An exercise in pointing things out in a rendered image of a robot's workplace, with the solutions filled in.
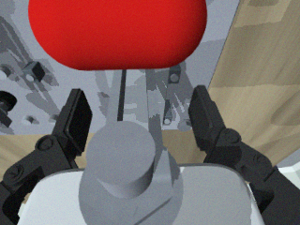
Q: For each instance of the toggle clamp with red handle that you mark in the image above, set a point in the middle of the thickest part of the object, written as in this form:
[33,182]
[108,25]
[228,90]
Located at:
[7,103]

